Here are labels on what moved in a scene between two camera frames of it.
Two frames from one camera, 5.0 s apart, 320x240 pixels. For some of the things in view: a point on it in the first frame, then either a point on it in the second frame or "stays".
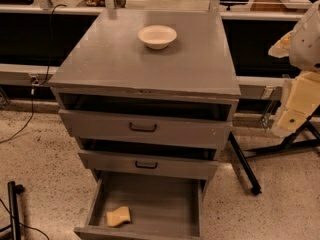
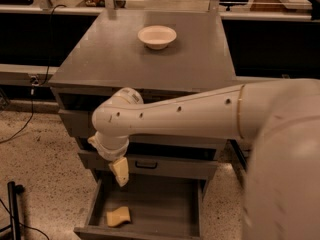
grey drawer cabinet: [149, 96] stays
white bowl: [157, 36] stays
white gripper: [306, 45] to [109, 153]
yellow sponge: [117, 216] stays
